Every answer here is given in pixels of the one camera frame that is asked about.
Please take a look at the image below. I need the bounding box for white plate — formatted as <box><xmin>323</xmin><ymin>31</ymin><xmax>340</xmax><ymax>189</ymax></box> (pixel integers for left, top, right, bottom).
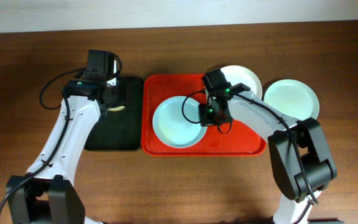
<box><xmin>220</xmin><ymin>65</ymin><xmax>262</xmax><ymax>99</ymax></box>

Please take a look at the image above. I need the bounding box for light blue plate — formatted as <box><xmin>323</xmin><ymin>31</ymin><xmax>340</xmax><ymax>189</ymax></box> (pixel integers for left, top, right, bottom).
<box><xmin>152</xmin><ymin>96</ymin><xmax>207</xmax><ymax>149</ymax></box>

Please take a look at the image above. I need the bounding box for green and yellow sponge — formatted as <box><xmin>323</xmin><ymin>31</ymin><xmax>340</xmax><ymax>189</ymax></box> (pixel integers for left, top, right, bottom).
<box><xmin>108</xmin><ymin>106</ymin><xmax>125</xmax><ymax>112</ymax></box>

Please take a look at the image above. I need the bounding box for pale green plate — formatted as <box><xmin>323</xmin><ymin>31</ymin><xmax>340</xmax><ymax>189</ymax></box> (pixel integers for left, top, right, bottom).
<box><xmin>264</xmin><ymin>79</ymin><xmax>319</xmax><ymax>120</ymax></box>

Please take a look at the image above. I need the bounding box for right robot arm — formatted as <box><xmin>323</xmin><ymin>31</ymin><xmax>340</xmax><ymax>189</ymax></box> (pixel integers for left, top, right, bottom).
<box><xmin>198</xmin><ymin>69</ymin><xmax>337</xmax><ymax>223</ymax></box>

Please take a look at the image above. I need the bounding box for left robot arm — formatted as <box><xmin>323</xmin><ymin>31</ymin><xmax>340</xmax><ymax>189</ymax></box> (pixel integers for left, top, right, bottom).
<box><xmin>0</xmin><ymin>50</ymin><xmax>123</xmax><ymax>223</ymax></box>

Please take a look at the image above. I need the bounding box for red plastic tray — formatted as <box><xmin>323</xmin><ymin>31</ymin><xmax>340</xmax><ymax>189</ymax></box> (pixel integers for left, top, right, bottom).
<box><xmin>141</xmin><ymin>74</ymin><xmax>267</xmax><ymax>157</ymax></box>

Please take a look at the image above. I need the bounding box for black rectangular tray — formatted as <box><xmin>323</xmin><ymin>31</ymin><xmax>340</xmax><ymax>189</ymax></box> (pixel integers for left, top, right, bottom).
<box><xmin>85</xmin><ymin>77</ymin><xmax>144</xmax><ymax>151</ymax></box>

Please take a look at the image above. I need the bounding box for left black cable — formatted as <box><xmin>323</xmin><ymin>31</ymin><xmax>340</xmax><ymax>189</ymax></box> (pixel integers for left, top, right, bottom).
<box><xmin>0</xmin><ymin>54</ymin><xmax>123</xmax><ymax>224</ymax></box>

